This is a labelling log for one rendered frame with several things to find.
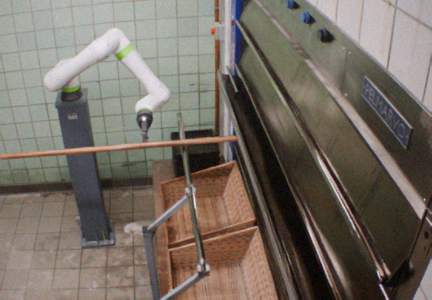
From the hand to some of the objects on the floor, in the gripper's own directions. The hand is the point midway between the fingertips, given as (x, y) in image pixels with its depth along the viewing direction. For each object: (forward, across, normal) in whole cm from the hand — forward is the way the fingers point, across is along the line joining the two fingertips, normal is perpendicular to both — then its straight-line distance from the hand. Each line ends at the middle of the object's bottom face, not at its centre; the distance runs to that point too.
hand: (144, 139), depth 241 cm
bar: (+34, +119, -6) cm, 124 cm away
